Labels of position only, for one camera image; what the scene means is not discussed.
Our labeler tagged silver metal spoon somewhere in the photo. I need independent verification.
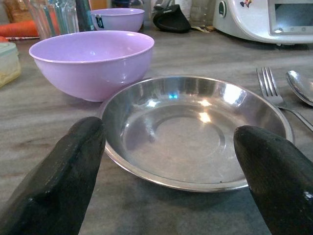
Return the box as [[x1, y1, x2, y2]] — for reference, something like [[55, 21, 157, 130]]
[[286, 70, 313, 107]]

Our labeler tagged stainless steel plate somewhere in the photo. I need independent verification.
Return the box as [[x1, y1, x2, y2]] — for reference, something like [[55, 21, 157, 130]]
[[101, 75, 295, 193]]

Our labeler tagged dark green bottle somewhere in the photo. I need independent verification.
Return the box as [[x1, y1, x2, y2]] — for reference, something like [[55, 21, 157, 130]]
[[74, 0, 95, 32]]

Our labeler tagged clear ribbed drinking glass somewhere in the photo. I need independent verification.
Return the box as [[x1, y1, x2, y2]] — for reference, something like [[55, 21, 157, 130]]
[[27, 0, 80, 40]]

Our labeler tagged orange carrot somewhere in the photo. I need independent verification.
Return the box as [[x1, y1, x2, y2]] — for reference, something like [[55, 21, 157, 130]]
[[0, 20, 40, 38]]

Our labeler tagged white kitchen appliance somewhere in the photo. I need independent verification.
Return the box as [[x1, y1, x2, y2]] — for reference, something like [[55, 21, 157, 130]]
[[212, 0, 313, 46]]

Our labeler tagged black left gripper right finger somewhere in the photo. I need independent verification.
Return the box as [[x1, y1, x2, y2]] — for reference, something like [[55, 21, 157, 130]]
[[233, 125, 313, 235]]

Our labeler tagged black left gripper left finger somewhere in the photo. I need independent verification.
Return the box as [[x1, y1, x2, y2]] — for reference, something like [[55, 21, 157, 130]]
[[0, 116, 106, 235]]

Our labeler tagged woven wicker basket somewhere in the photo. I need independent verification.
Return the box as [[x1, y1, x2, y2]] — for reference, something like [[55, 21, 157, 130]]
[[2, 0, 34, 24]]

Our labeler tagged clear glass jar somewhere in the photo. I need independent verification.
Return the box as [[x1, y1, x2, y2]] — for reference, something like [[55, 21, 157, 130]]
[[189, 0, 216, 27]]

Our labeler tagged large purple plastic bowl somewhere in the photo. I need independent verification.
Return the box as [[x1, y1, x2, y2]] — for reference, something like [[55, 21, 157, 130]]
[[28, 30, 155, 103]]

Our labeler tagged silver metal fork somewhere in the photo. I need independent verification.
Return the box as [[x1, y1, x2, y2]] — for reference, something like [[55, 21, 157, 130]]
[[256, 67, 313, 133]]

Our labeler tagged clear plastic food container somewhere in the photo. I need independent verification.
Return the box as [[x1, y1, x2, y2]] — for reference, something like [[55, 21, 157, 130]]
[[0, 41, 22, 89]]

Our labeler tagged small purple labelled bowl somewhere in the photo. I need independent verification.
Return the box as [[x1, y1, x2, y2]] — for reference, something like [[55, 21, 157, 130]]
[[90, 8, 145, 33]]

